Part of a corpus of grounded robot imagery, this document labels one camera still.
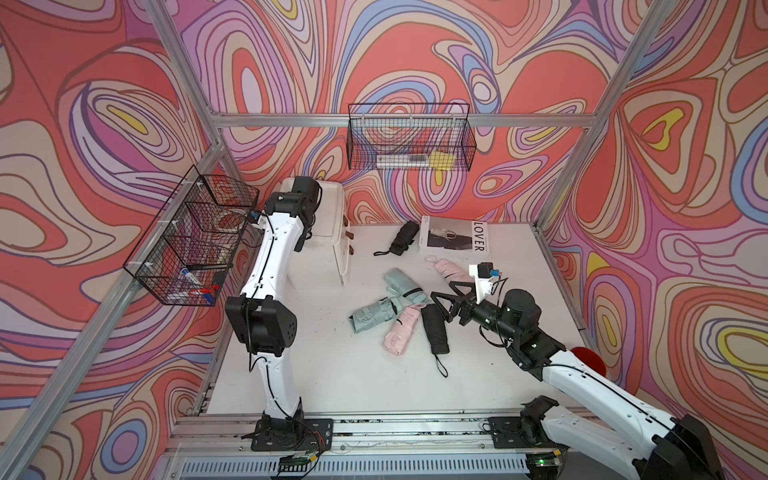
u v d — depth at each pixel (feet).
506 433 2.39
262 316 1.62
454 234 3.67
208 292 2.13
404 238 3.68
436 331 2.99
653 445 1.33
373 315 2.97
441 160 2.97
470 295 2.19
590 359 2.56
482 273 2.12
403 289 3.24
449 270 3.33
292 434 2.18
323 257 2.82
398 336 2.83
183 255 2.42
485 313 2.12
